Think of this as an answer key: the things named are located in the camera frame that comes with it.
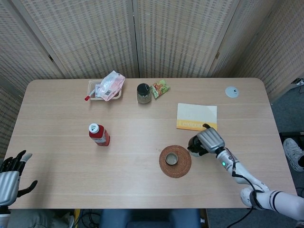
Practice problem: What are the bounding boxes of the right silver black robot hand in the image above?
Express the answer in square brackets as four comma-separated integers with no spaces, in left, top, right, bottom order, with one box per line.
[187,123,226,158]

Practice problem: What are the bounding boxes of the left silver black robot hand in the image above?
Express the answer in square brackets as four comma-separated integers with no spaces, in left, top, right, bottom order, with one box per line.
[0,150,38,206]

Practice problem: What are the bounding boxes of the black teapot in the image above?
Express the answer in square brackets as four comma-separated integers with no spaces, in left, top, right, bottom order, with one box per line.
[187,135,208,158]

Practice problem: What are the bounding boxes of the white yellow booklet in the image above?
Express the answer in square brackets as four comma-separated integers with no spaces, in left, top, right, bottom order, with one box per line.
[176,103,218,132]

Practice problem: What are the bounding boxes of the round brown woven coaster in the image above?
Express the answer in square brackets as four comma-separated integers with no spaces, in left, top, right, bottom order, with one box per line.
[159,145,192,179]

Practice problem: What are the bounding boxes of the small dark teacup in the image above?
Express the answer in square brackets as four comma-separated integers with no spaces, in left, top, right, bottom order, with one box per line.
[165,153,179,166]

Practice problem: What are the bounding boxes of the grey fabric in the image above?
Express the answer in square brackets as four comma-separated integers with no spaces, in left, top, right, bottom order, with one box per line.
[7,210,75,228]

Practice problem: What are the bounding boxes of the small white disc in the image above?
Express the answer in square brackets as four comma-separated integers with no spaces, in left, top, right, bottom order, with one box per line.
[225,86,239,98]

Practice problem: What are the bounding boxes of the green orange snack packet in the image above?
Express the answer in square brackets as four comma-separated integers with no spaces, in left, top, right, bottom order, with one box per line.
[150,79,171,100]

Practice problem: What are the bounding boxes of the glass jar black lid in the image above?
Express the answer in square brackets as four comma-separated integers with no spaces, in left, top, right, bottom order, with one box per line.
[136,83,152,105]

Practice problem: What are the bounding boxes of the white sneaker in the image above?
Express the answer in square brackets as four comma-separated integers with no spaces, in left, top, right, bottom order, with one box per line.
[283,138,304,172]

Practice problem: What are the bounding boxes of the blue padded seat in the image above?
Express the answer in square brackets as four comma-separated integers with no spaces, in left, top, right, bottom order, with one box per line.
[98,209,202,228]

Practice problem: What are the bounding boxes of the beige plastic food container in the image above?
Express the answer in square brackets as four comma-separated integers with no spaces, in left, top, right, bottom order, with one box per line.
[88,80,124,102]

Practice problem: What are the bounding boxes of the red juice bottle white cap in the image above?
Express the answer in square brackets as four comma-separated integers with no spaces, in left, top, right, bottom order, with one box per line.
[88,123,111,147]

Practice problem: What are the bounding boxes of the pink white plastic bag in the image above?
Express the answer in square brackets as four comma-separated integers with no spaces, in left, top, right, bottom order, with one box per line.
[95,70,126,102]

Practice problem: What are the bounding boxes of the woven folding screen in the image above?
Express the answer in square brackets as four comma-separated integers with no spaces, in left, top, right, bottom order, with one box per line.
[0,0,304,157]

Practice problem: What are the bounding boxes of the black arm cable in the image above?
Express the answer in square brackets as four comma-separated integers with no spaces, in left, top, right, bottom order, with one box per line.
[227,161,266,228]

